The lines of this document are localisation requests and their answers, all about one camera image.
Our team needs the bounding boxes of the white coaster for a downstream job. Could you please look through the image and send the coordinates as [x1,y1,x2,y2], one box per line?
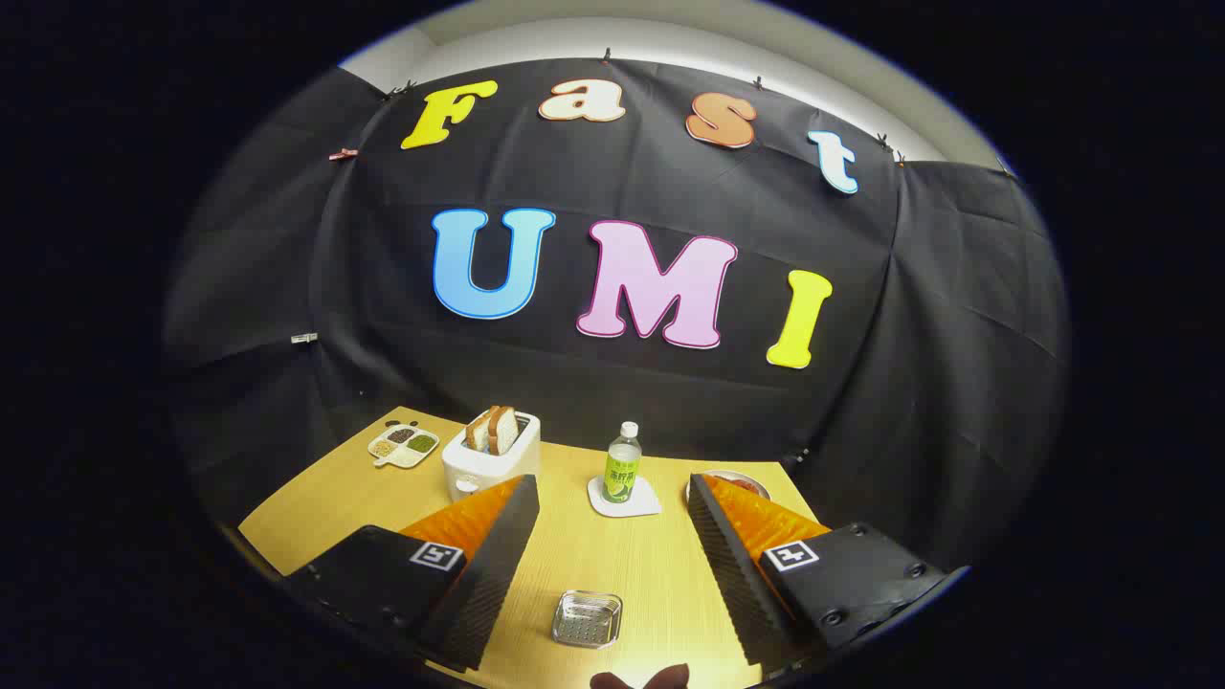
[587,476,662,519]

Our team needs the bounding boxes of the divided white snack plate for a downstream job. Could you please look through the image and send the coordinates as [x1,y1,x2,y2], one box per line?
[368,421,441,469]

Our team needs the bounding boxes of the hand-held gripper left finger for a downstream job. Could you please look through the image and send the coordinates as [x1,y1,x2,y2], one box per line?
[284,474,541,673]

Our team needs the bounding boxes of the white toaster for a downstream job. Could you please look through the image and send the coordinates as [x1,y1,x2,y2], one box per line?
[442,411,542,503]

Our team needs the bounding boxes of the green label drink bottle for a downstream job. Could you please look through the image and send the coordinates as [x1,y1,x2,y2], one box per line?
[603,421,643,504]

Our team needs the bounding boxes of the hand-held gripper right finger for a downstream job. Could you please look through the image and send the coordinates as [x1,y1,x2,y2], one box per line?
[687,472,970,673]

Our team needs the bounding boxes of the black backdrop cloth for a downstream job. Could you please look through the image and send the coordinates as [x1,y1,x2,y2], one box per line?
[163,57,1071,575]

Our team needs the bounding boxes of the perforated metal drain basket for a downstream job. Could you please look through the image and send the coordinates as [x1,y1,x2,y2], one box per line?
[551,590,624,650]

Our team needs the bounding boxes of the white plate of food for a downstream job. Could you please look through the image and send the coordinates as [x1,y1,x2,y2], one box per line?
[685,469,771,503]

